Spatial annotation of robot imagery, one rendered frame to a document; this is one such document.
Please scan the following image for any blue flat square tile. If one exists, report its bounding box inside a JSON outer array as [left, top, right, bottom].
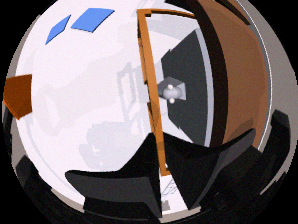
[[45, 15, 72, 44], [71, 8, 114, 34]]

